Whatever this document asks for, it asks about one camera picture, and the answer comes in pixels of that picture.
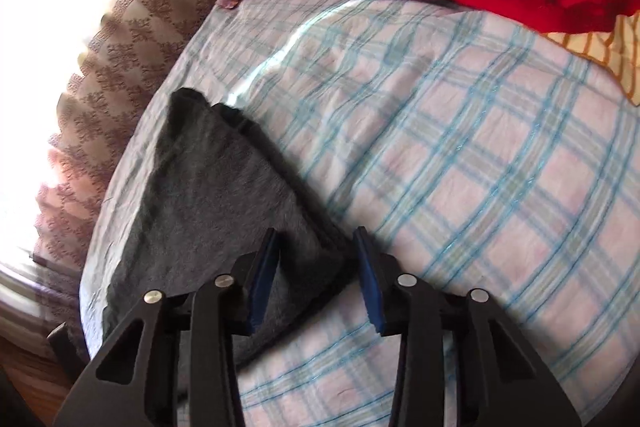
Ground plaid bed sheet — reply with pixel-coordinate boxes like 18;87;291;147
79;0;640;427

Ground dark wooden furniture piece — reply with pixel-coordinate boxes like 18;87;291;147
46;322;91;383

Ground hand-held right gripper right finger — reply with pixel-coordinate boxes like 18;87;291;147
352;226;582;427

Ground patterned curtain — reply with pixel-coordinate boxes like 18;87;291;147
30;0;281;348

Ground dark grey pants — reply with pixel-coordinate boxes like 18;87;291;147
102;88;358;370

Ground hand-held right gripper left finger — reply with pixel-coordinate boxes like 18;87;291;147
52;227;279;427

